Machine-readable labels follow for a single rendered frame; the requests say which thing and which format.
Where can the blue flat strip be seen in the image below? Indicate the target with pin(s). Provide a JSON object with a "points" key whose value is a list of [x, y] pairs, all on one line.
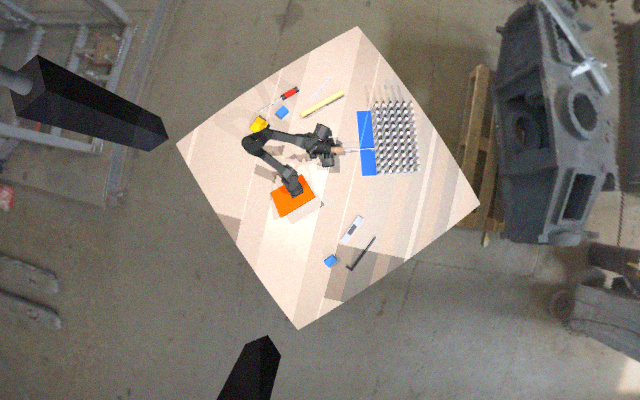
{"points": [[368, 159]]}

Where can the blue block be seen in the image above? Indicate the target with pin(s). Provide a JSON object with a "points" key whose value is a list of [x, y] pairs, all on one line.
{"points": [[282, 111], [330, 261]]}

